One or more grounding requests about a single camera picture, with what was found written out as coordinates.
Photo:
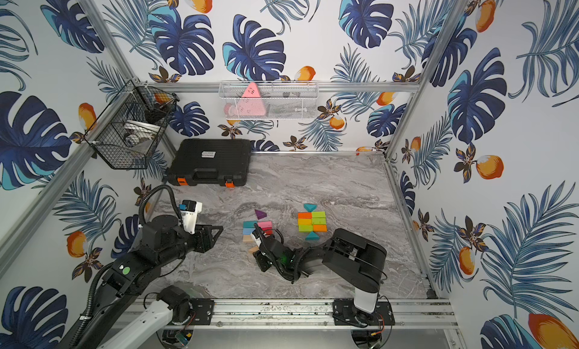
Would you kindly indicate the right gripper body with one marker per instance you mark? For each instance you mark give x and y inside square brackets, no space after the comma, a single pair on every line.
[264,263]

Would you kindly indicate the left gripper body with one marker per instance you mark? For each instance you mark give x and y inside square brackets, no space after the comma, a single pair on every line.
[202,238]

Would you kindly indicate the pink block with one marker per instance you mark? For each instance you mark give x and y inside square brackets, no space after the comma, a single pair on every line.
[267,225]

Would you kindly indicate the lime green block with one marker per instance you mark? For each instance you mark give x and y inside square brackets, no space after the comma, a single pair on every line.
[319,221]
[306,228]

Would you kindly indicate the purple triangle block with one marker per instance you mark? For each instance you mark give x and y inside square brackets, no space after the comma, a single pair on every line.
[260,214]

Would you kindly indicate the small teal block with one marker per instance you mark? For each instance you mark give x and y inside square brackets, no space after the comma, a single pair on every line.
[312,236]

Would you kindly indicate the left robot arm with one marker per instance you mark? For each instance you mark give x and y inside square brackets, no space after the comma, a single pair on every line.
[164,239]

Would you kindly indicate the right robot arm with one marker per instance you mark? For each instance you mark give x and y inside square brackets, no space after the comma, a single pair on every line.
[357,260]

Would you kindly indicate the black tool case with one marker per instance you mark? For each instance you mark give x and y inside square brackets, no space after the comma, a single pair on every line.
[223,162]

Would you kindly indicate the pink triangle sign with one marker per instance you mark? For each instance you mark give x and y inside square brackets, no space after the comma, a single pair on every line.
[251,103]

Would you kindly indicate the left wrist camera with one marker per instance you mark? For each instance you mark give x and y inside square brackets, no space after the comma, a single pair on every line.
[189,214]

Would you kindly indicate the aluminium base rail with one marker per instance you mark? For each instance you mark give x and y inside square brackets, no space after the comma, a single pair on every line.
[317,313]

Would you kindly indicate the black wire basket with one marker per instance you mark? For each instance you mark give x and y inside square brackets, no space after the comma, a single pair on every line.
[127,134]

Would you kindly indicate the white wire shelf basket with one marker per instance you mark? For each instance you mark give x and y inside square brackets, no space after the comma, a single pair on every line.
[284,100]

